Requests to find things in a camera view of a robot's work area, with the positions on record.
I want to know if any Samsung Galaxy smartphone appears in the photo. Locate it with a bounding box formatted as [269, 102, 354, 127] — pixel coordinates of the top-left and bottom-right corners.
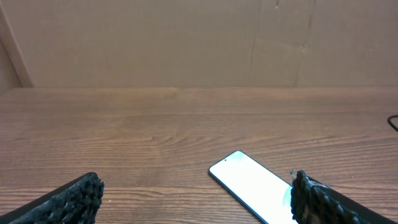
[209, 151, 297, 224]

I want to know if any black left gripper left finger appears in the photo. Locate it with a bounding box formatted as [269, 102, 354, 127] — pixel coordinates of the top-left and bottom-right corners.
[1, 172, 104, 224]

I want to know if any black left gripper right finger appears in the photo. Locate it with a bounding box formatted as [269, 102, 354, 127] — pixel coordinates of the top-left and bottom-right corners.
[290, 170, 397, 224]

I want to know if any black USB charging cable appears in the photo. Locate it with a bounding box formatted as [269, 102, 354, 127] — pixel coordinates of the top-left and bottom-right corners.
[387, 114, 398, 132]

